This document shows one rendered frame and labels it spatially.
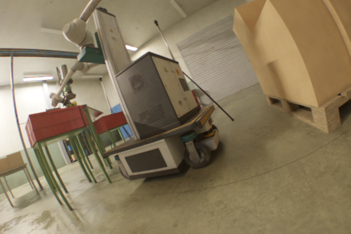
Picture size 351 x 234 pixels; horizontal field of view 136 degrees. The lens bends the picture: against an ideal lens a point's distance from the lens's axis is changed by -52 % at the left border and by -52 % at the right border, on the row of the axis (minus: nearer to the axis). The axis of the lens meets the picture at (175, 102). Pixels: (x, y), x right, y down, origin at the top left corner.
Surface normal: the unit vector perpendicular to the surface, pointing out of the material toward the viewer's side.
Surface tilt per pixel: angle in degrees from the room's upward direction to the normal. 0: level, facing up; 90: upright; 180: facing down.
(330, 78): 90
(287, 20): 90
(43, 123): 90
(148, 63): 90
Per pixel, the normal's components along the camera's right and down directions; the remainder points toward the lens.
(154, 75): -0.37, 0.12
